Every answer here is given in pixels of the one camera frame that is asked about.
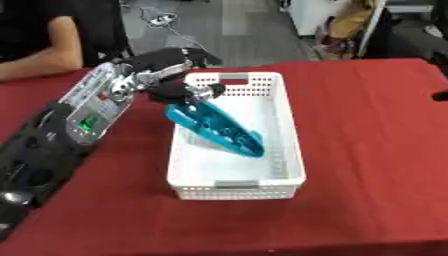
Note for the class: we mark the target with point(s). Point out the white plastic basket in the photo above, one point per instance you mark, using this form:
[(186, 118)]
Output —
[(233, 166)]

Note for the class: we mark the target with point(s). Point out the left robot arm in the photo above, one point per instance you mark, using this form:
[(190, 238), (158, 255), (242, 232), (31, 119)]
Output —
[(58, 133)]

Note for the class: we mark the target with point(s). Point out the silver floor stand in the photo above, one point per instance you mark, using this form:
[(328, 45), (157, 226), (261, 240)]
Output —
[(166, 23)]

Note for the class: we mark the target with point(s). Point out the chair with tan cushion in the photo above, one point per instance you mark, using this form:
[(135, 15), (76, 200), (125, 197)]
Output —
[(350, 30)]

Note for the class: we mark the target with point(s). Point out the teal plastic toy boat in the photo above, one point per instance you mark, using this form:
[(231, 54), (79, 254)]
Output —
[(219, 128)]

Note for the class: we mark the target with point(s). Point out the person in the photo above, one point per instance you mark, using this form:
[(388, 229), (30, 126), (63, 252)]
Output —
[(41, 36)]

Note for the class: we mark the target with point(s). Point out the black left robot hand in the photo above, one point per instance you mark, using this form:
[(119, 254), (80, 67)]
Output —
[(166, 75)]

